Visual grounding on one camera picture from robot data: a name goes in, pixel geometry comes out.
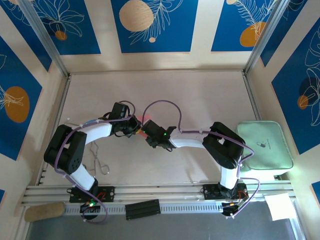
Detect pink paper sheet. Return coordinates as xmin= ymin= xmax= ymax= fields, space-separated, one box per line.
xmin=136 ymin=114 xmax=153 ymax=138

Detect blue tube stethoscope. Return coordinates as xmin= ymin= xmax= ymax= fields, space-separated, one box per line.
xmin=66 ymin=117 xmax=101 ymax=127

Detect silver metal forceps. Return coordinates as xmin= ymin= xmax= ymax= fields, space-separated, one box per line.
xmin=89 ymin=142 xmax=110 ymax=175

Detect black ribbed block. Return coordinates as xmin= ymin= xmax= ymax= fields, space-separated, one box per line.
xmin=124 ymin=199 xmax=161 ymax=221

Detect mint green zip pouch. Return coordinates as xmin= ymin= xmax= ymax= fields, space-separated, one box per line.
xmin=236 ymin=120 xmax=294 ymax=176

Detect oval cork block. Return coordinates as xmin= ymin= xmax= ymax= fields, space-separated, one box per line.
xmin=24 ymin=202 xmax=66 ymax=223

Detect white paper note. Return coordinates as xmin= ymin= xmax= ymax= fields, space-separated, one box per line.
xmin=264 ymin=192 xmax=296 ymax=222

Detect aluminium mounting rail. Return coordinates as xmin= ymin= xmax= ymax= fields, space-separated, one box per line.
xmin=21 ymin=181 xmax=300 ymax=207

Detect aluminium table edge rail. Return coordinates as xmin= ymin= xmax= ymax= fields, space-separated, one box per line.
xmin=36 ymin=74 xmax=72 ymax=186
xmin=242 ymin=72 xmax=262 ymax=123

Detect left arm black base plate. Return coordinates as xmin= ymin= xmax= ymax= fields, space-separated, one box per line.
xmin=68 ymin=186 xmax=116 ymax=203

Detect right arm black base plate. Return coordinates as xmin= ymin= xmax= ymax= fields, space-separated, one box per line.
xmin=203 ymin=183 xmax=248 ymax=201

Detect grey slotted cable duct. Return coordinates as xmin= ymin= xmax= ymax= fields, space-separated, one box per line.
xmin=64 ymin=202 xmax=226 ymax=216

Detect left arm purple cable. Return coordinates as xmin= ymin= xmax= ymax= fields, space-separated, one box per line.
xmin=54 ymin=100 xmax=137 ymax=225

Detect blue floral wall panel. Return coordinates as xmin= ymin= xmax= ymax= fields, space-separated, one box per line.
xmin=259 ymin=0 xmax=310 ymax=68
xmin=32 ymin=0 xmax=102 ymax=56
xmin=0 ymin=36 xmax=43 ymax=161
xmin=271 ymin=24 xmax=320 ymax=155
xmin=110 ymin=0 xmax=199 ymax=54
xmin=211 ymin=0 xmax=278 ymax=53
xmin=0 ymin=0 xmax=53 ymax=73

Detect aluminium frame post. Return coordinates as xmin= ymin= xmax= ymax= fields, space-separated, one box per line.
xmin=18 ymin=0 xmax=70 ymax=78
xmin=243 ymin=0 xmax=292 ymax=76

